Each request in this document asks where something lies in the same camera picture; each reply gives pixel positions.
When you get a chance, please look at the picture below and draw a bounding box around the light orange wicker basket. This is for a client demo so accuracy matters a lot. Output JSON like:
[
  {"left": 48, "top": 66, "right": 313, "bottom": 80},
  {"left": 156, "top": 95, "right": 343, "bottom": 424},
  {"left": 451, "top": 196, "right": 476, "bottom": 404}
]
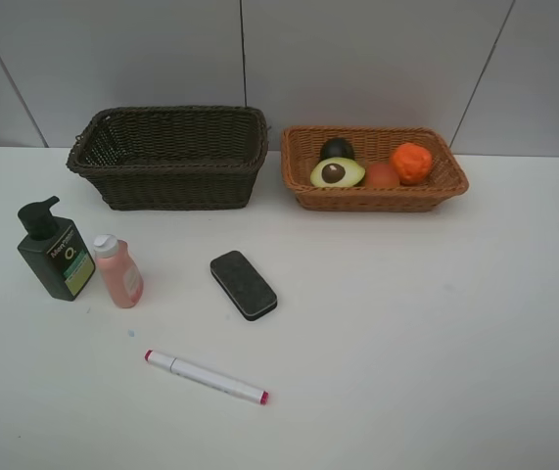
[{"left": 281, "top": 125, "right": 469, "bottom": 212}]

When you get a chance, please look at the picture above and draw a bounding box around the dark green pump bottle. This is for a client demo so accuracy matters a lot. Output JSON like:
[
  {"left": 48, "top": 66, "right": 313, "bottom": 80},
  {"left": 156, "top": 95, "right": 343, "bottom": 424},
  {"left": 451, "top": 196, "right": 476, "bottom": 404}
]
[{"left": 18, "top": 196, "right": 95, "bottom": 302}]

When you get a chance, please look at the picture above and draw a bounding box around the black whiteboard eraser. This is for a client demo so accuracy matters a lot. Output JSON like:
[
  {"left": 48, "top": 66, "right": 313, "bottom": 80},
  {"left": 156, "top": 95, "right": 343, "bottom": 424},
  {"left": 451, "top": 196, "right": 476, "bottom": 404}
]
[{"left": 210, "top": 251, "right": 278, "bottom": 322}]

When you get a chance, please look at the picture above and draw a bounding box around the halved avocado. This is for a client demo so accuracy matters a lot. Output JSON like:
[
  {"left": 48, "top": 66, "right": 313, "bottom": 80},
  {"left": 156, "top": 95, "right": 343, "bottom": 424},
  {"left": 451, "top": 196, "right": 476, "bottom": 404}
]
[{"left": 310, "top": 157, "right": 366, "bottom": 188}]

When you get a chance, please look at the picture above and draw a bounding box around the orange-red peach fruit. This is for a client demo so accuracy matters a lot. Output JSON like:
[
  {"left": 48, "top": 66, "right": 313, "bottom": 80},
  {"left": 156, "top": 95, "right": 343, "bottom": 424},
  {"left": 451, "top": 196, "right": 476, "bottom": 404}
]
[{"left": 363, "top": 162, "right": 400, "bottom": 189}]

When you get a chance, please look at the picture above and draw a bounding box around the pink lotion bottle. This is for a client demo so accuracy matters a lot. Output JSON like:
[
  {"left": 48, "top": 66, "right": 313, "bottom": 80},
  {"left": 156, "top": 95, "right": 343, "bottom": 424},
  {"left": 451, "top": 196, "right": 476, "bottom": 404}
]
[{"left": 93, "top": 234, "right": 144, "bottom": 308}]

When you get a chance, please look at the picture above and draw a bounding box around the white pink-capped marker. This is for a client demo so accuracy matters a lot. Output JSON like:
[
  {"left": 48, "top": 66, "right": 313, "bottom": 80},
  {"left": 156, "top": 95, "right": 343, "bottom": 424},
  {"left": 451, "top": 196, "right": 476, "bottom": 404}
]
[{"left": 144, "top": 350, "right": 269, "bottom": 405}]

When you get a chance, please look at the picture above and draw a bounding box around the dark mangosteen fruit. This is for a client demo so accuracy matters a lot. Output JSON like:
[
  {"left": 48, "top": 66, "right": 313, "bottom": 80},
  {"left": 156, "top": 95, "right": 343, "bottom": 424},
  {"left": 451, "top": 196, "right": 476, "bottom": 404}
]
[{"left": 319, "top": 137, "right": 355, "bottom": 161}]

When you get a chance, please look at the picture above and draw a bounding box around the dark brown wicker basket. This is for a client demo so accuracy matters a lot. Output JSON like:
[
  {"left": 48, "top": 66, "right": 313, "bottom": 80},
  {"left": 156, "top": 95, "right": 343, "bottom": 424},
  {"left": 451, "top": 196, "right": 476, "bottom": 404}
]
[{"left": 67, "top": 106, "right": 268, "bottom": 211}]

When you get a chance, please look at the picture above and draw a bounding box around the orange tangerine fruit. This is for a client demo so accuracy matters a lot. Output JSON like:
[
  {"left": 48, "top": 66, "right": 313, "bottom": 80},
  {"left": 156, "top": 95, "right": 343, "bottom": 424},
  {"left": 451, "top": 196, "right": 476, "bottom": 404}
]
[{"left": 389, "top": 143, "right": 433, "bottom": 185}]

